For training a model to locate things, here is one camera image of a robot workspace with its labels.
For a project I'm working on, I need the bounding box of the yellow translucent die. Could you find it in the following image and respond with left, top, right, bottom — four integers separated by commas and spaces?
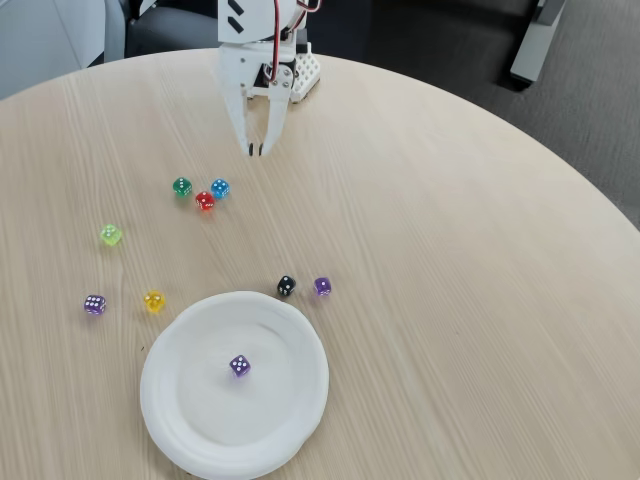
143, 289, 167, 315

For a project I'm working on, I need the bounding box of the dark grey chair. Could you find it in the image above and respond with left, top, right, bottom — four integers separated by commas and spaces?
124, 0, 221, 59

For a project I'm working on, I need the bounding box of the white paper plate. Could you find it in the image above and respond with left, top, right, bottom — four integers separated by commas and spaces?
139, 290, 331, 480

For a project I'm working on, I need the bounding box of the grey desk leg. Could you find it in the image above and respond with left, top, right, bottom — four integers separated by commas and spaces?
509, 0, 569, 92

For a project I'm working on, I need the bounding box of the light grey cabinet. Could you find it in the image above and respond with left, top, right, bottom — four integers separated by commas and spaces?
0, 0, 126, 101

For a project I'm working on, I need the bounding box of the red black servo cable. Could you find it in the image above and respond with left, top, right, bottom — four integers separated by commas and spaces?
269, 0, 282, 86

